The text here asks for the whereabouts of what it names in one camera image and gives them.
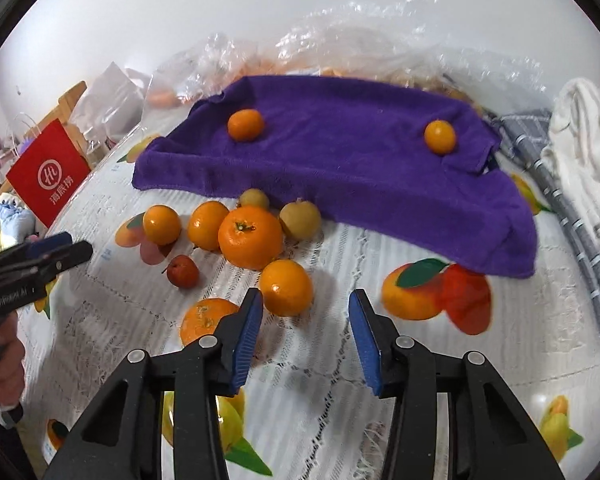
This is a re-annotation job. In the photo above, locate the small yellow-green fruit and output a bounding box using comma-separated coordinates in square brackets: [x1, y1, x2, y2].
[279, 199, 323, 242]
[238, 188, 271, 211]

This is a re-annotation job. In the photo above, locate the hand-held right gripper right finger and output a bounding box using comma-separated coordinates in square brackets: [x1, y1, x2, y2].
[348, 288, 566, 480]

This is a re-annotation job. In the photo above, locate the purple towel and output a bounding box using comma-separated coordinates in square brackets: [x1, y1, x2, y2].
[132, 75, 539, 279]

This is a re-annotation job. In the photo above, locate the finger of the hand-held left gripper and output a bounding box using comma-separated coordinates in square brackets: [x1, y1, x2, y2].
[35, 241, 94, 281]
[27, 232, 74, 257]

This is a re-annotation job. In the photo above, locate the wooden chair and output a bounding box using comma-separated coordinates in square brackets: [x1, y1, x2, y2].
[42, 80, 89, 128]

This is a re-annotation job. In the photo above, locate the person's left forearm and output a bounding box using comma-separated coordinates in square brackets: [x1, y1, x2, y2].
[0, 400, 31, 480]

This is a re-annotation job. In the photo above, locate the heap of small oranges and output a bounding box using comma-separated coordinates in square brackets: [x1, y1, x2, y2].
[250, 57, 366, 79]

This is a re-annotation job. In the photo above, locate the large orange with stem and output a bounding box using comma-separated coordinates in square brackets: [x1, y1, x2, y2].
[217, 205, 285, 271]

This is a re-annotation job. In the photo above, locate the person's left hand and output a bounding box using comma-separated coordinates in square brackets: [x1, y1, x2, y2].
[0, 322, 26, 408]

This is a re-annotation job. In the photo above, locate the white plastic bag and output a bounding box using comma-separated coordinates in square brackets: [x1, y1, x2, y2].
[70, 61, 147, 157]

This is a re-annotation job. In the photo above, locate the grey striped cloth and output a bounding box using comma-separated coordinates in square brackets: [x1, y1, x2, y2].
[484, 108, 600, 352]

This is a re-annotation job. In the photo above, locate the white cloth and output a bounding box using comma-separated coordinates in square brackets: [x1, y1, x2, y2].
[540, 78, 600, 267]

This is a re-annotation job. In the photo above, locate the large clear plastic bag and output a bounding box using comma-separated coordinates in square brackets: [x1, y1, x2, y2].
[272, 0, 548, 111]

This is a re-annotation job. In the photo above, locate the red paper bag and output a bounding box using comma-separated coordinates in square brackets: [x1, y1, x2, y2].
[5, 112, 92, 228]

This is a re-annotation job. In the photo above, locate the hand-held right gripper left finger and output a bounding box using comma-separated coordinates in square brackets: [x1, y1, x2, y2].
[42, 287, 265, 480]

